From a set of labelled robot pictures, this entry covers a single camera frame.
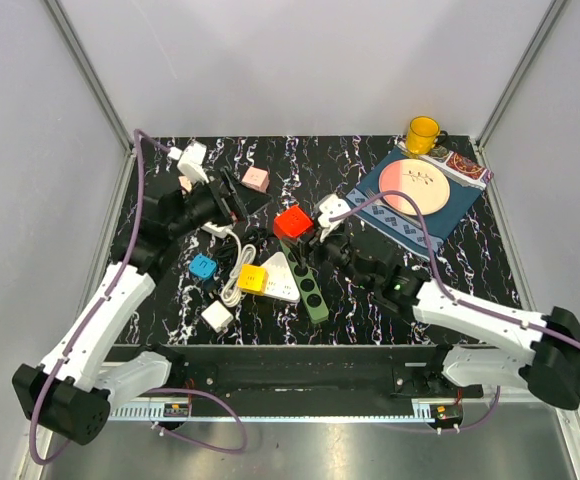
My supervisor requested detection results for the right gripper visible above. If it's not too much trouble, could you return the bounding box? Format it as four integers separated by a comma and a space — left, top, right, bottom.
282, 216, 374, 292

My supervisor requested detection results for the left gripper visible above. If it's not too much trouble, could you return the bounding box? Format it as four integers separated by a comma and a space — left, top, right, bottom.
169, 167, 274, 239

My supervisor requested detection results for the red cube socket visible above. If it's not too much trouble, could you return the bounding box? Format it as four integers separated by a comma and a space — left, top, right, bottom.
273, 205, 314, 240

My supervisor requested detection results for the white triangular power strip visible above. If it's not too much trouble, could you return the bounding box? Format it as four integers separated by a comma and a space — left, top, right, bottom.
262, 252, 301, 304

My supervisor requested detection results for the yellow cube socket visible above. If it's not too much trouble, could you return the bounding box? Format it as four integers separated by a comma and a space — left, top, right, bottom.
237, 264, 268, 295

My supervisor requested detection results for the green power strip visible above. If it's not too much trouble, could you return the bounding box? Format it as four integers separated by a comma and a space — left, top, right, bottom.
281, 243, 329, 324

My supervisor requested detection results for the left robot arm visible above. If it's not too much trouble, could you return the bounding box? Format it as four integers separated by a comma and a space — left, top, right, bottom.
12, 169, 271, 445

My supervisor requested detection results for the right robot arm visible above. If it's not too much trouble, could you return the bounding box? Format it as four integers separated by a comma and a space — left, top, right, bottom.
288, 228, 580, 411

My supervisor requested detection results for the blue plug adapter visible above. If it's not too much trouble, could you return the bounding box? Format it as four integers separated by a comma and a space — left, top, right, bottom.
188, 254, 218, 280

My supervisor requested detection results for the pink cube socket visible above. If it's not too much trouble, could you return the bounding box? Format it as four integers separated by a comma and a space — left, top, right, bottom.
241, 166, 270, 193

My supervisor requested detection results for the white rectangular power strip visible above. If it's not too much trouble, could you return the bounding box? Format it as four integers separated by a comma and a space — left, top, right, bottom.
201, 222, 235, 239

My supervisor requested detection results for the beige cube socket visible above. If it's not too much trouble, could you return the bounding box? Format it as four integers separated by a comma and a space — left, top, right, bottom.
178, 175, 193, 193

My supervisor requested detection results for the white cube charger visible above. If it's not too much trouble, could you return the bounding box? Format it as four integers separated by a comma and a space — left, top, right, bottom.
201, 300, 234, 333

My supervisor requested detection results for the pink cream plate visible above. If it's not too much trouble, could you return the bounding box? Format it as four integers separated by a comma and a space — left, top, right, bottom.
378, 159, 450, 215

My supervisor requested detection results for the yellow mug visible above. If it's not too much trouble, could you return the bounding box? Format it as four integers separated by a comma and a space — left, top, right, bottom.
405, 116, 448, 155

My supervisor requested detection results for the black coiled cable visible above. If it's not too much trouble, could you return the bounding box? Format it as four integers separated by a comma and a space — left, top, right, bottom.
204, 227, 276, 296

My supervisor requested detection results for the white coiled cable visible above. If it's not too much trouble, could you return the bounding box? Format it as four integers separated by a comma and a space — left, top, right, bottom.
219, 234, 259, 307

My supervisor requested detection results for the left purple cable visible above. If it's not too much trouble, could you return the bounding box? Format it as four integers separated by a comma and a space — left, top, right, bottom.
28, 128, 249, 466

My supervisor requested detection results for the purple cable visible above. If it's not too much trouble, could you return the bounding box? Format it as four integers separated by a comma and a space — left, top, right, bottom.
329, 190, 580, 436
28, 128, 249, 466

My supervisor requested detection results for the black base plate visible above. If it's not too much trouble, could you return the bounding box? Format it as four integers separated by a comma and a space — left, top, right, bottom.
104, 343, 486, 416

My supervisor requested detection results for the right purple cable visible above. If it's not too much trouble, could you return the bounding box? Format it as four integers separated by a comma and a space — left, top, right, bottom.
329, 190, 580, 436

